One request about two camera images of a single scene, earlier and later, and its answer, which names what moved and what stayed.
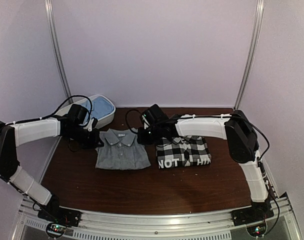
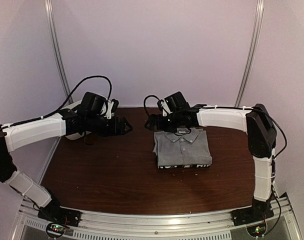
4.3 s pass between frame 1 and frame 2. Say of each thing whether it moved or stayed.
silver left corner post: stayed
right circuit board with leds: stayed
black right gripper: moved
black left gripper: moved
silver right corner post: stayed
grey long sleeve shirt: moved
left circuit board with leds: stayed
